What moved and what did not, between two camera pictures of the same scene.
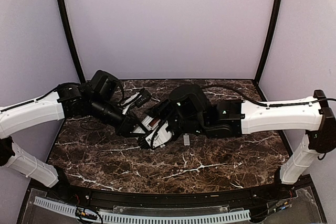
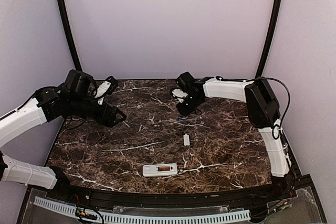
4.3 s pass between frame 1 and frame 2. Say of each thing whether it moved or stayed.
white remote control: moved
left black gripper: moved
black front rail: stayed
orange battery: moved
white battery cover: stayed
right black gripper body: moved
